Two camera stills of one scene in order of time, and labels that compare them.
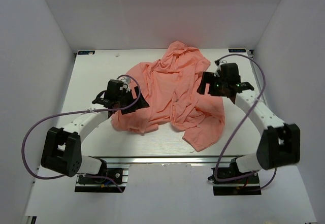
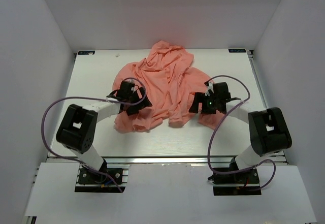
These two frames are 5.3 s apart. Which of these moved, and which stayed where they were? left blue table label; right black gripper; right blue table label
Moved: right black gripper
Stayed: left blue table label; right blue table label
